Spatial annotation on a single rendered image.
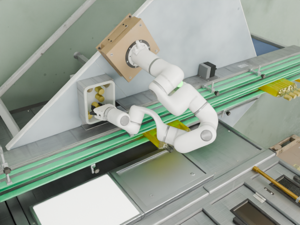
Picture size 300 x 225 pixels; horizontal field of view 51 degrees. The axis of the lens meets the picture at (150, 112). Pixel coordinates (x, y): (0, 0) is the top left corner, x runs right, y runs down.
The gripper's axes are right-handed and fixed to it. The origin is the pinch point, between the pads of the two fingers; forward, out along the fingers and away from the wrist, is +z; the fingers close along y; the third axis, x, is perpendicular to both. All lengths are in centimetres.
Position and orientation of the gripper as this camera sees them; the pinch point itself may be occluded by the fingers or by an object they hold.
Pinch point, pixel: (97, 107)
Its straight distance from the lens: 170.2
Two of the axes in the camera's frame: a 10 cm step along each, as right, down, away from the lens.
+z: -5.8, -2.3, 7.8
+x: -1.4, -9.2, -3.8
